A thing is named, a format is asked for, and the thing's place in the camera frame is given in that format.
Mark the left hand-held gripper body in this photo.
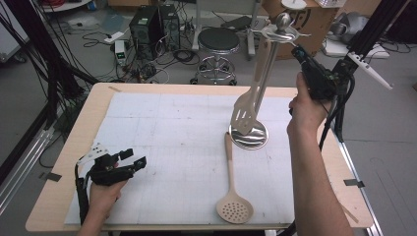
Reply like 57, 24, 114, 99
77, 142, 135, 187

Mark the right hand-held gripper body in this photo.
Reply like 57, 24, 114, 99
299, 51, 393, 101

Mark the metal utensil stand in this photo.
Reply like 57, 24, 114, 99
228, 12, 312, 151

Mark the slotted beige spatula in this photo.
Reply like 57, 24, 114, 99
229, 37, 273, 136

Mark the person's left hand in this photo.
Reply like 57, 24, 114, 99
88, 180, 128, 219

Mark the person's right hand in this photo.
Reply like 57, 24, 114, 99
286, 73, 330, 137

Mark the white flat panel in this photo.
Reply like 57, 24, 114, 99
323, 38, 391, 60

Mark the cardboard box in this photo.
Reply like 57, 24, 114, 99
262, 0, 338, 61

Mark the white foam mat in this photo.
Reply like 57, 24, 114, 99
64, 91, 347, 225

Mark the wooden table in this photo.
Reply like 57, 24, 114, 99
25, 82, 375, 233

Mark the white round disc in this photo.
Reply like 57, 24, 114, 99
280, 0, 308, 10

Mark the black tape strip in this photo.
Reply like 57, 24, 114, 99
38, 171, 63, 183
343, 179, 366, 189

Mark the grey plastic shell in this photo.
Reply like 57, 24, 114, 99
328, 11, 371, 45

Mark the black flat device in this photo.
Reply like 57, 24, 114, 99
220, 15, 253, 32

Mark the black round stool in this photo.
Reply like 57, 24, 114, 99
190, 27, 241, 87

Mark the white device with green display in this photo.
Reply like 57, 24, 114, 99
114, 39, 128, 66

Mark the perforated beige skimmer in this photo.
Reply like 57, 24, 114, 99
215, 132, 255, 225

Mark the white power strip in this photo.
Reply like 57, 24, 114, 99
103, 30, 126, 44

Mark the large black computer tower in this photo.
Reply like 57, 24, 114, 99
128, 5, 162, 62

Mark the slim black computer tower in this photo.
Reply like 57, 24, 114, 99
158, 3, 181, 52

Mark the brown tape strip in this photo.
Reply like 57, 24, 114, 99
340, 205, 360, 224

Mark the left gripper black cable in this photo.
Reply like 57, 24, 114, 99
74, 156, 90, 227

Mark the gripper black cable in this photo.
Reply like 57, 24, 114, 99
319, 74, 357, 152
74, 156, 90, 227

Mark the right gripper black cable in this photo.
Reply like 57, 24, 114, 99
319, 74, 357, 152

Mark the black metal frame post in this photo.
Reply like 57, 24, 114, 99
309, 0, 411, 143
4, 0, 99, 129

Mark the aluminium rail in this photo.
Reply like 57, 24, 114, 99
0, 126, 56, 215
324, 109, 385, 236

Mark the tangle of black floor cables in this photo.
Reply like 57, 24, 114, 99
82, 30, 202, 85

